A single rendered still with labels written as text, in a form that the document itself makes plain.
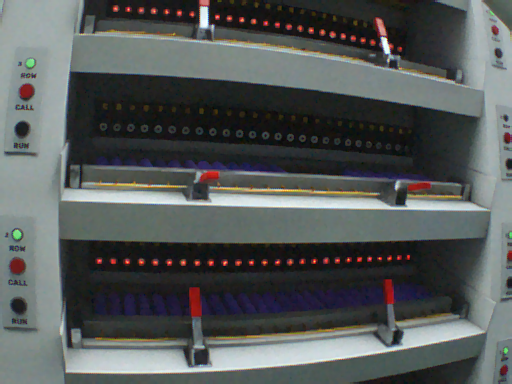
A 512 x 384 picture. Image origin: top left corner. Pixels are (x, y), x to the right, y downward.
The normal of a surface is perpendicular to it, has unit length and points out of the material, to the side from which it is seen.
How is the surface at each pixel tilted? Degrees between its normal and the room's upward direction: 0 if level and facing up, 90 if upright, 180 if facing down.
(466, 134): 90
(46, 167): 90
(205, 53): 109
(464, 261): 90
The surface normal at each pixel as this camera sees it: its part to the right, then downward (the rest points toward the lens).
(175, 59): 0.29, 0.25
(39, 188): 0.32, -0.07
